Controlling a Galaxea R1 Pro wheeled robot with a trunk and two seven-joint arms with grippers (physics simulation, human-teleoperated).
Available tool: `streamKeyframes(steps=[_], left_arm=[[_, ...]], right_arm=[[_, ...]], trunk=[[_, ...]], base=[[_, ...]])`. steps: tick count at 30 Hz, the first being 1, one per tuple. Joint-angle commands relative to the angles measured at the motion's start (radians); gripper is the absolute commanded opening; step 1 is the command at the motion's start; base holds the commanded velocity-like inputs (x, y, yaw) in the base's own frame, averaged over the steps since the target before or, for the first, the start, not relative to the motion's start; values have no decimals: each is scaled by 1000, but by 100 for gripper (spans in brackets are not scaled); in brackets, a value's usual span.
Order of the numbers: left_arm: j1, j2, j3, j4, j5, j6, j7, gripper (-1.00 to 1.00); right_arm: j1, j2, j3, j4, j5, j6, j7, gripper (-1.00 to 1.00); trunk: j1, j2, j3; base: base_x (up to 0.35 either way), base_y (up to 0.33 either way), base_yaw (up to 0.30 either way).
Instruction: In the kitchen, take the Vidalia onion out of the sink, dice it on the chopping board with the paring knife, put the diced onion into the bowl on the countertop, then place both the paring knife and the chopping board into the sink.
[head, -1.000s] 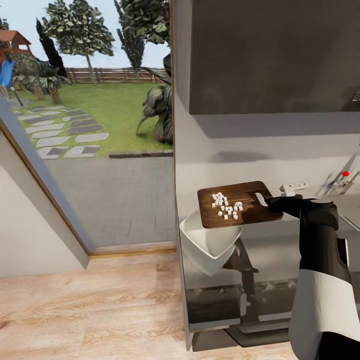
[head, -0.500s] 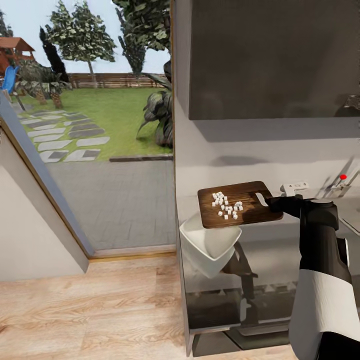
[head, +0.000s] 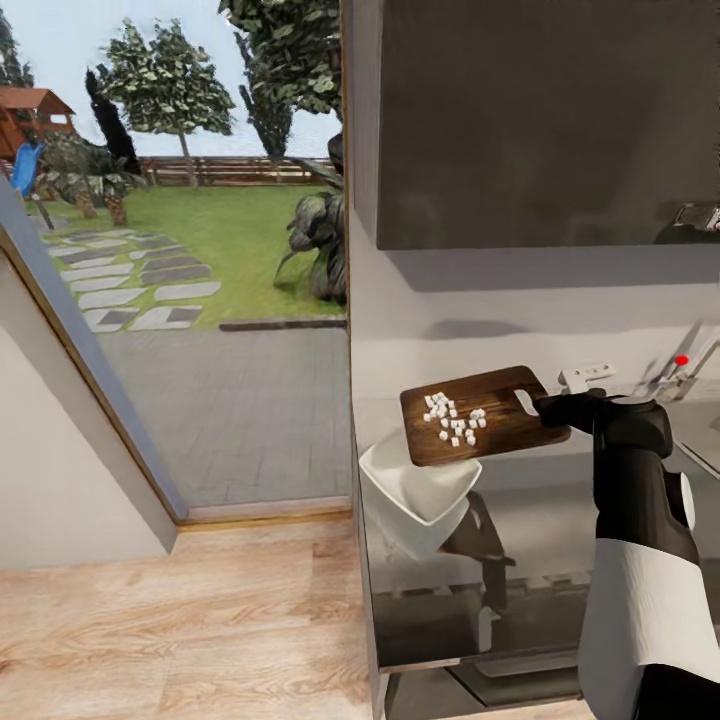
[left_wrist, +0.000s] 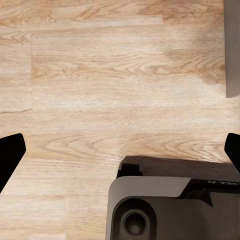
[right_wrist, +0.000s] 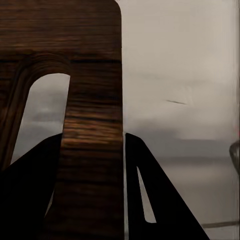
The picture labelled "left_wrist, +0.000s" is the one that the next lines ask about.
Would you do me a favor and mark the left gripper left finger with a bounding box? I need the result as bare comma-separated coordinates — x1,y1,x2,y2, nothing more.
0,133,26,193

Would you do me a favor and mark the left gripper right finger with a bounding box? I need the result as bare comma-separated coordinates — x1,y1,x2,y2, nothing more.
224,133,240,173

